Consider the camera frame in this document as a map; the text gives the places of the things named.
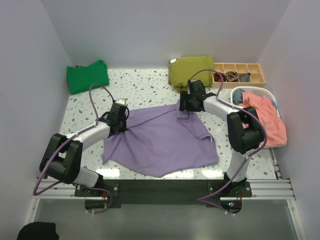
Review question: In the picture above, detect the purple t-shirt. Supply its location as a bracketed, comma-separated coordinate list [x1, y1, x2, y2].
[101, 103, 219, 178]

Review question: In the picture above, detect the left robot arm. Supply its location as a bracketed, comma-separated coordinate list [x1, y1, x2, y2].
[39, 100, 130, 196]

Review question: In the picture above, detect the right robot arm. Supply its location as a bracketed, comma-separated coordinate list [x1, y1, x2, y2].
[179, 80, 266, 197]

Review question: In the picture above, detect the folded olive green t-shirt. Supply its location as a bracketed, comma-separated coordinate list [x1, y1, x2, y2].
[168, 56, 215, 93]

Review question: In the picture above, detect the orange black cloth roll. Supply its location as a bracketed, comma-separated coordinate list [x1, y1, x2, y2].
[213, 72, 226, 82]

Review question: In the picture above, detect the patterned brown cloth roll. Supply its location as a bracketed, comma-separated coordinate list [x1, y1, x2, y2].
[225, 71, 239, 83]

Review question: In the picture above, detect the wooden compartment box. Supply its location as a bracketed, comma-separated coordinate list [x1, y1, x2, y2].
[214, 62, 266, 89]

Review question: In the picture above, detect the dark grey cloth roll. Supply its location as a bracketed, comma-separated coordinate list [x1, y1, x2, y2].
[238, 72, 251, 83]

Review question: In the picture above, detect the white laundry basket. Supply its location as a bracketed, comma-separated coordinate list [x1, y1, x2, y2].
[231, 88, 288, 148]

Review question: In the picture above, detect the pink t-shirt in basket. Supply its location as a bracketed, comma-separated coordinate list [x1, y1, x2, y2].
[239, 92, 288, 148]

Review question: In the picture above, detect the black cloth at corner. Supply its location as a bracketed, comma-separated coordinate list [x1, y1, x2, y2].
[17, 222, 60, 240]

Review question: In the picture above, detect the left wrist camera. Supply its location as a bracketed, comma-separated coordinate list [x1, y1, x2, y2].
[115, 98, 127, 106]

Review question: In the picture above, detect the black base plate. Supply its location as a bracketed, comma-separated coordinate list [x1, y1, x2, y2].
[74, 179, 253, 213]

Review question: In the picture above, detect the aluminium rail frame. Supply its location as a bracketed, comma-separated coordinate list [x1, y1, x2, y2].
[23, 147, 307, 240]

